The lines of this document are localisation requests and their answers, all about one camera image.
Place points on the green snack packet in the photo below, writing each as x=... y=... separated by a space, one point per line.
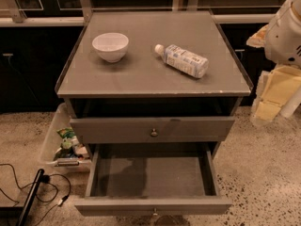
x=66 y=132

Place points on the grey drawer cabinet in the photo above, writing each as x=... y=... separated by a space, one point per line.
x=141 y=85

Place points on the white ceramic bowl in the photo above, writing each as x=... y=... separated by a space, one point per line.
x=111 y=47

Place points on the white metal rail frame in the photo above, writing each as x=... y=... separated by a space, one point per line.
x=54 y=12

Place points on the black bar on floor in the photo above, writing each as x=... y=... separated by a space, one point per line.
x=30 y=198

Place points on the clear plastic storage bin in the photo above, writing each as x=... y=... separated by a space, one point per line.
x=52 y=143

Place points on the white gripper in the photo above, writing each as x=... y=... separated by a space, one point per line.
x=283 y=40

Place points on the round brass upper knob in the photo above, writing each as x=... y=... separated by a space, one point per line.
x=153 y=133

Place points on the clear plastic water bottle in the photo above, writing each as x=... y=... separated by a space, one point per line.
x=183 y=60

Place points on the round brass lower knob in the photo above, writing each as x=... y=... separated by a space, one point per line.
x=155 y=212

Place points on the round brass knob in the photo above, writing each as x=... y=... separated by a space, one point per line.
x=155 y=212
x=153 y=133

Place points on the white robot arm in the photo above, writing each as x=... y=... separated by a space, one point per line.
x=279 y=91

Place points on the grey drawer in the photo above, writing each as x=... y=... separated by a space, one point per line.
x=132 y=179
x=138 y=130

